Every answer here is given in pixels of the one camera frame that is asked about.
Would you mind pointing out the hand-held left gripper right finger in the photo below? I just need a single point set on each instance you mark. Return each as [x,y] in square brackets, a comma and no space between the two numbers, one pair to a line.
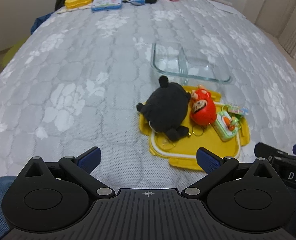
[208,160]

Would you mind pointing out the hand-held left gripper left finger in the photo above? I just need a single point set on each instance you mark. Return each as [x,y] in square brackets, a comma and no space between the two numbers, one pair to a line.
[90,158]

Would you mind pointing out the yellow container lid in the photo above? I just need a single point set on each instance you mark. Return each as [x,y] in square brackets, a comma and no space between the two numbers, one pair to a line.
[185,145]

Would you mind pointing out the black plush toy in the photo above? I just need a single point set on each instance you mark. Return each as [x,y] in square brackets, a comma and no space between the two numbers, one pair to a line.
[165,107]

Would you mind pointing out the clear glass food container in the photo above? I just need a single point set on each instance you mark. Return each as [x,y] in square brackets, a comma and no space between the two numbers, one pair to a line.
[168,60]

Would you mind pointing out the beige curtain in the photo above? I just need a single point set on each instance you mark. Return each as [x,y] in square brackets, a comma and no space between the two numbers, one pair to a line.
[295,42]

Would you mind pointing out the yellow-green object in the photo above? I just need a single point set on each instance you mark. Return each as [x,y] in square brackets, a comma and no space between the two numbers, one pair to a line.
[10,55]

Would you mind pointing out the blue cloth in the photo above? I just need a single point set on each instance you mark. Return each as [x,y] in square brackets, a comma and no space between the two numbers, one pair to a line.
[37,23]

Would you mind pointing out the white paper envelope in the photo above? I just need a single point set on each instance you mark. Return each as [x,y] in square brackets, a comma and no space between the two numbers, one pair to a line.
[220,5]

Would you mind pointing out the blue floral tin box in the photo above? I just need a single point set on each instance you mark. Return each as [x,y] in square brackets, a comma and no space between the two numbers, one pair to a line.
[106,3]

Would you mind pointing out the blue key fob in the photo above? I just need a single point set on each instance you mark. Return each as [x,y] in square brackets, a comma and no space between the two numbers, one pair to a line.
[137,2]

